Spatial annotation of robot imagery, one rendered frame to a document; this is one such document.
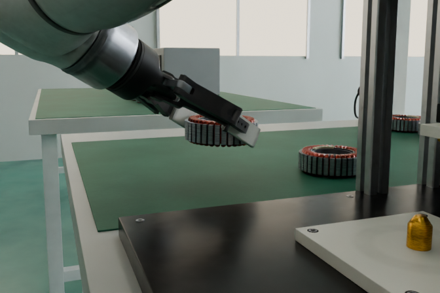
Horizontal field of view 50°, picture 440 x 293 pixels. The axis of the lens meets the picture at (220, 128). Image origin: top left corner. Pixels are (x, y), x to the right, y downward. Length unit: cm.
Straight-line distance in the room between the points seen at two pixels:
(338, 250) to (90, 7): 29
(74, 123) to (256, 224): 121
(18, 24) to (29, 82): 429
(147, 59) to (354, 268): 34
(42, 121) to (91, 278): 122
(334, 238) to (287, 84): 501
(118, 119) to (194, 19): 344
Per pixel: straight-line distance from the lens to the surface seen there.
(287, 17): 542
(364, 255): 40
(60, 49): 52
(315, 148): 83
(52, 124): 164
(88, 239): 53
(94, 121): 164
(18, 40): 52
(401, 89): 152
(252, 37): 522
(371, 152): 61
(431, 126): 44
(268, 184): 72
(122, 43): 55
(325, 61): 566
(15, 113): 481
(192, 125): 68
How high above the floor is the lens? 93
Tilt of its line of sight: 8 degrees down
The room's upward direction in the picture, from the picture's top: straight up
